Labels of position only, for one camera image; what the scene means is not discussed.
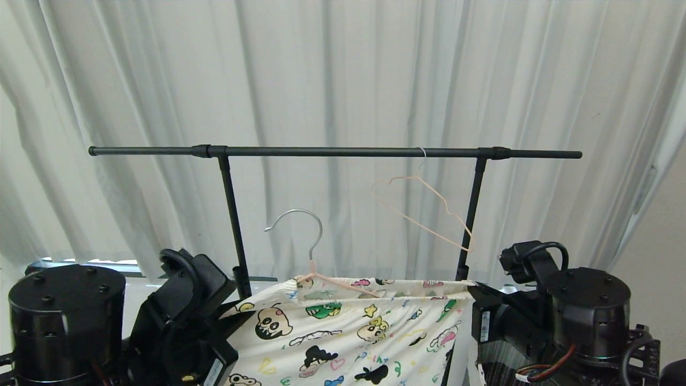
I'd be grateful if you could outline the cream printed garment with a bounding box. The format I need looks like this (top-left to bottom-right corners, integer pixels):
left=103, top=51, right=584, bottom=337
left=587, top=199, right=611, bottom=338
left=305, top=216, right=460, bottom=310
left=220, top=277, right=478, bottom=386

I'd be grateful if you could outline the white laundry basket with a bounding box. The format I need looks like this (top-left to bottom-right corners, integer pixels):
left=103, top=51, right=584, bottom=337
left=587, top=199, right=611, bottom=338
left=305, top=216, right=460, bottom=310
left=474, top=340, right=536, bottom=386

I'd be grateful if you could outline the black cable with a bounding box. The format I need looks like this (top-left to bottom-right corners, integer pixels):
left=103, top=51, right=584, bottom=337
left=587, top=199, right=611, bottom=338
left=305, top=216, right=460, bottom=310
left=159, top=248, right=203, bottom=287
left=523, top=241, right=570, bottom=271

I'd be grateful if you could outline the pink clothes hanger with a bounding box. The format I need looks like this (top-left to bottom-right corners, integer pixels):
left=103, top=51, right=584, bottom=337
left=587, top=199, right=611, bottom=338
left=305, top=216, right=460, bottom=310
left=264, top=209, right=381, bottom=299
left=371, top=148, right=476, bottom=253

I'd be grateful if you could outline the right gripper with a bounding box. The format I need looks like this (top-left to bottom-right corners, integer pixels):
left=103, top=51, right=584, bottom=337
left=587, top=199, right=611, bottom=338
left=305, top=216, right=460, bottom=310
left=472, top=292, right=548, bottom=366

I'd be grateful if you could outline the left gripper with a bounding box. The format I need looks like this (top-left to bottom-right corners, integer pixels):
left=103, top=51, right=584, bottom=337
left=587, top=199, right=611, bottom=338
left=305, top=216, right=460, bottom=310
left=161, top=316, right=240, bottom=386

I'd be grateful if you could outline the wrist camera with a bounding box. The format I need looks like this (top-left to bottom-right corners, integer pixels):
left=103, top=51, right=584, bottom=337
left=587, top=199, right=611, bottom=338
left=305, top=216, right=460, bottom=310
left=499, top=241, right=561, bottom=295
left=131, top=248, right=237, bottom=370

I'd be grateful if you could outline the white curtain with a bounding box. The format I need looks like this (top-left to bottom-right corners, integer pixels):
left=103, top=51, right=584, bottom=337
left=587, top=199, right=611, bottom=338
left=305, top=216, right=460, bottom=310
left=0, top=0, right=686, bottom=287

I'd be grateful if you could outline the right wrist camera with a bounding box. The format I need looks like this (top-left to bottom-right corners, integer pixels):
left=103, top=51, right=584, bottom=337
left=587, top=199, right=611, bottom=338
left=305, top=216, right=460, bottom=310
left=499, top=241, right=561, bottom=295

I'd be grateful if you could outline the black clothes rack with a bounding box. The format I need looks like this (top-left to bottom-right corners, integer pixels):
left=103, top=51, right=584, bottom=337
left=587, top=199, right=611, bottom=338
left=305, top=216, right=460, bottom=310
left=87, top=145, right=584, bottom=386

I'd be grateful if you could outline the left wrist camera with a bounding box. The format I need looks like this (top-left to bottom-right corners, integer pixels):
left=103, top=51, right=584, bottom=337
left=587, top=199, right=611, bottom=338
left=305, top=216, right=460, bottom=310
left=131, top=248, right=237, bottom=370

